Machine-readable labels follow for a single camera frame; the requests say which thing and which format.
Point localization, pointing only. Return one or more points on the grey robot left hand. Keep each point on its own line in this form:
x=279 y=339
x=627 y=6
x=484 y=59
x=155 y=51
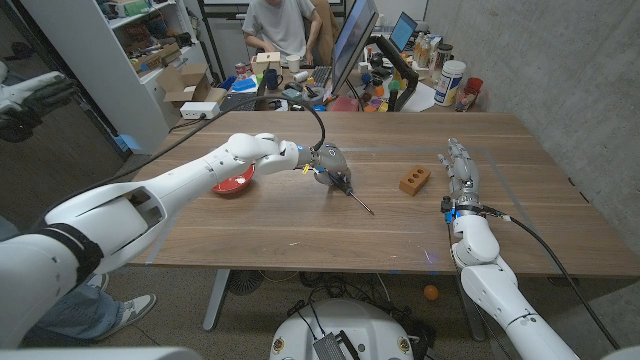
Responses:
x=330 y=160

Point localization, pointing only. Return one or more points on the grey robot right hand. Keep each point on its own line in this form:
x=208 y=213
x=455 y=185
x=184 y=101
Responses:
x=465 y=180

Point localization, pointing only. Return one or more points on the blue black screwdriver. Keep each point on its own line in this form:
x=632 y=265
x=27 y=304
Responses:
x=346 y=188

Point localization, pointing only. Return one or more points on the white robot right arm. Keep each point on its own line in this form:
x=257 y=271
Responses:
x=487 y=285

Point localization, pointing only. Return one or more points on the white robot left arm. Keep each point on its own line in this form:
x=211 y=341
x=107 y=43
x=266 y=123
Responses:
x=175 y=185

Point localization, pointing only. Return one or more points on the wooden block with holes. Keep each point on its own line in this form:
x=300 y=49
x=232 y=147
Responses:
x=407 y=186

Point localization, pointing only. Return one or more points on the red bowl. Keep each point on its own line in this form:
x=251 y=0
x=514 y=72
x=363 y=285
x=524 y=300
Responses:
x=235 y=186

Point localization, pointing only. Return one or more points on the small green block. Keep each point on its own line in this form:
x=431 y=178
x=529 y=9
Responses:
x=259 y=78

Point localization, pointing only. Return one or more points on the pink flat box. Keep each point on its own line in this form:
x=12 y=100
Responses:
x=345 y=105

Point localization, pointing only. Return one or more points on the grey tape roll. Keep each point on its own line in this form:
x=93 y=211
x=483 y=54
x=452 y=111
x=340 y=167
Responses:
x=306 y=97

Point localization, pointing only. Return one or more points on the teal grey pouch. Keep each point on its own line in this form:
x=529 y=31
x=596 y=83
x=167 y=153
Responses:
x=292 y=94

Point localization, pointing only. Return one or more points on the clear glass with red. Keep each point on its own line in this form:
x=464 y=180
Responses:
x=465 y=100

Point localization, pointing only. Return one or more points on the black keyboard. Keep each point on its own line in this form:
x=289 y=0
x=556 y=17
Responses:
x=321 y=76

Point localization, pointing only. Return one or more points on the small white roll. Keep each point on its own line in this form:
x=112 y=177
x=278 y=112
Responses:
x=301 y=76

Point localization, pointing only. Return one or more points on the white paper sheet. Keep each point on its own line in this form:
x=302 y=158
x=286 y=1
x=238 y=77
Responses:
x=420 y=97

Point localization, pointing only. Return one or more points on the dark blue mug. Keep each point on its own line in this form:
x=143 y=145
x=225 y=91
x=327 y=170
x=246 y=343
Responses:
x=272 y=80

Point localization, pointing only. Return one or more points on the white plastic canister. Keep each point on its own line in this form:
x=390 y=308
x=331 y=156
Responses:
x=449 y=82

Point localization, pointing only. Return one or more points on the white paper cup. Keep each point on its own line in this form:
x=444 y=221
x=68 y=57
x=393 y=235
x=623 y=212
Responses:
x=293 y=64

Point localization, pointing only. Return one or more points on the black open laptop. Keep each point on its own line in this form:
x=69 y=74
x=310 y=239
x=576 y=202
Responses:
x=240 y=102

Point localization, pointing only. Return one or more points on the blue flat box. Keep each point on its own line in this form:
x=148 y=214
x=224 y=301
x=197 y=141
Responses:
x=245 y=85

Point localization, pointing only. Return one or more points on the light wooden box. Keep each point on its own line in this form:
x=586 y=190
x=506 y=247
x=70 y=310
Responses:
x=265 y=64

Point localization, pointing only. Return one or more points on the black computer monitor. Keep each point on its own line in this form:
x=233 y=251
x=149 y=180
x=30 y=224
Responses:
x=352 y=45

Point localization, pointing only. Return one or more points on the orange ball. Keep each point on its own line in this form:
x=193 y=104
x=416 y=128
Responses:
x=431 y=292

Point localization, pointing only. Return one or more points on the dark lidded jar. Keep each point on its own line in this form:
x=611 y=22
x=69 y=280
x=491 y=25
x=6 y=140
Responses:
x=444 y=55

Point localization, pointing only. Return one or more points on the red can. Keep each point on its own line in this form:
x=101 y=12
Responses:
x=241 y=69

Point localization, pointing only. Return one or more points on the clear plastic bottle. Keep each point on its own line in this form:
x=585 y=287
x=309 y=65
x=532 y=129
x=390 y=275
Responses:
x=422 y=47

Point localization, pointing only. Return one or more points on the white power box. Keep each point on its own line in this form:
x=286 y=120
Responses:
x=200 y=110

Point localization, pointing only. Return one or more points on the seated person grey shirt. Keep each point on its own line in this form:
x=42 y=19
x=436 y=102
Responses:
x=280 y=25

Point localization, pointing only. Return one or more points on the open laptop blue screen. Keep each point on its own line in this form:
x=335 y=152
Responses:
x=402 y=31

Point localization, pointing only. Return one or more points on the round floor fan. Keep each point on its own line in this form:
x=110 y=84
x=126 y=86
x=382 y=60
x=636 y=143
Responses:
x=245 y=282

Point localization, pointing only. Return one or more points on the grey cabinet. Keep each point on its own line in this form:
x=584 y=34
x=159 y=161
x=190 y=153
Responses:
x=230 y=40

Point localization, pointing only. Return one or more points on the open cardboard box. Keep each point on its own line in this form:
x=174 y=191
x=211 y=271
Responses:
x=182 y=90

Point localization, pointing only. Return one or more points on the white robot torso base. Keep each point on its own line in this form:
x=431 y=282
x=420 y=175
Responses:
x=360 y=325

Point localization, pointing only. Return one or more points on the white shelf unit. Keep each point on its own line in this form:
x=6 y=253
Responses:
x=100 y=75

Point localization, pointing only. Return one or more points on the standing person in jeans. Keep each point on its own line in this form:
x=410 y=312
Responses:
x=85 y=315

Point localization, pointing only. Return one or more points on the whiteboard with black frame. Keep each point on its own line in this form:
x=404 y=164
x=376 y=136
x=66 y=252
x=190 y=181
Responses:
x=225 y=1

